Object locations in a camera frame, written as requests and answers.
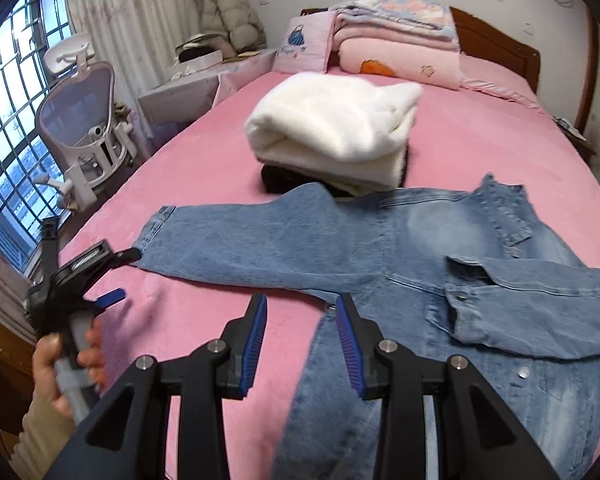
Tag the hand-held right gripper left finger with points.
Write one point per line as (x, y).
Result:
(252, 347)

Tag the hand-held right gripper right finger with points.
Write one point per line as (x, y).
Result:
(347, 350)

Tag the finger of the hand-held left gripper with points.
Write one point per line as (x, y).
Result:
(109, 299)
(125, 257)

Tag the blue denim jacket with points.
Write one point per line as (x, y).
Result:
(405, 265)

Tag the person's left forearm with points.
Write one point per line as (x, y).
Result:
(37, 440)

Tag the person's left hand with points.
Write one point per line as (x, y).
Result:
(45, 365)

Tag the brown wooden cabinet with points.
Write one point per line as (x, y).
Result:
(2, 360)

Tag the white mesh office chair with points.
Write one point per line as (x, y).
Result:
(87, 105)

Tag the cream folded garment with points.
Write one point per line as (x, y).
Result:
(365, 186)

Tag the black folded garment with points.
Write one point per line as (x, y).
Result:
(274, 179)

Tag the covered bedside table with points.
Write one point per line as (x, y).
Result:
(190, 90)

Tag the white box with hats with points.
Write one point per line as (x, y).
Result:
(197, 57)

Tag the white fluffy folded sweater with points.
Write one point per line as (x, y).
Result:
(330, 120)

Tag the white patterned curtain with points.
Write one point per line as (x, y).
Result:
(130, 15)

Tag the bed with pink sheet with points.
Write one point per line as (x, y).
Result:
(480, 135)

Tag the beige puffer jacket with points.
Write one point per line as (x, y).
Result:
(227, 5)

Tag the pink pillow with bag print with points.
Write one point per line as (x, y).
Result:
(302, 42)

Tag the pink quilt with orange print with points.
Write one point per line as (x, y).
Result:
(405, 62)

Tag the flat pink ruffled pillow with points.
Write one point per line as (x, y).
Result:
(495, 77)

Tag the brown wooden nightstand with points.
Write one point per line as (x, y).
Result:
(577, 137)

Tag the plain pink folded blanket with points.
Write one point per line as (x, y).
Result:
(395, 35)

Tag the floral folded blanket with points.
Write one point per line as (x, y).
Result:
(395, 10)

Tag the brown wooden door frame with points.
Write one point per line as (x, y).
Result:
(589, 60)

